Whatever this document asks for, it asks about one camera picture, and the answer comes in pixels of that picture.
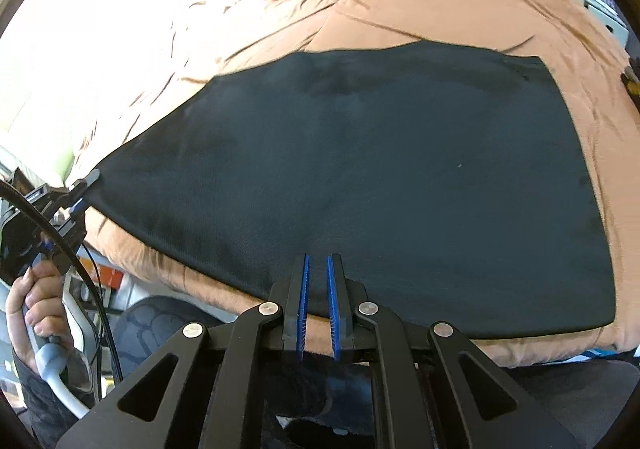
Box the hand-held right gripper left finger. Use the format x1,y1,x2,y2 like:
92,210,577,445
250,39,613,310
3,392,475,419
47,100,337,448
54,252,312,449

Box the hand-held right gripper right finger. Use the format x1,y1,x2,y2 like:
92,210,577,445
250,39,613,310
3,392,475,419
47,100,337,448
326,252,582,449

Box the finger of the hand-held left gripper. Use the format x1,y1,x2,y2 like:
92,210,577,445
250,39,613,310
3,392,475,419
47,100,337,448
65,169,102,195
62,199,88,250

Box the black t-shirt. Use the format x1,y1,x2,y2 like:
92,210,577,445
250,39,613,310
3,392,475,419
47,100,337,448
75,40,617,341

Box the person's left forearm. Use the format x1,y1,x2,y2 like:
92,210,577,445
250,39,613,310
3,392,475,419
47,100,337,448
12,349,101,449

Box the person's left hand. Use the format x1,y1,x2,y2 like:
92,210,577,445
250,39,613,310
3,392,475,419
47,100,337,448
7,261,76,375

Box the green pillow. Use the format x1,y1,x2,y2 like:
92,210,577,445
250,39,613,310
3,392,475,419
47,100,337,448
47,142,83,187

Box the orange box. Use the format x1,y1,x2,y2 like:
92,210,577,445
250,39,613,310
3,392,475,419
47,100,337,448
95,265,124,291

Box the person's grey printed pants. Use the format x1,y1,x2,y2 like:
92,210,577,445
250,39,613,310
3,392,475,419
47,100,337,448
114,295,631,449

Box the brown blanket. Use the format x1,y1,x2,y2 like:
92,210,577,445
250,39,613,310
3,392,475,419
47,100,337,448
70,0,640,370

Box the white nightstand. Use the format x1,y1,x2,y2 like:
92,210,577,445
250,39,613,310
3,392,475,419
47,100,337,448
567,0,632,47

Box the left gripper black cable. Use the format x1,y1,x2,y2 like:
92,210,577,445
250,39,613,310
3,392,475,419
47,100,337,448
0,179,123,380

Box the left gripper white cable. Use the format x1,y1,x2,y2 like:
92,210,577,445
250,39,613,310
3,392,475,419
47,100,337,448
32,336,93,422

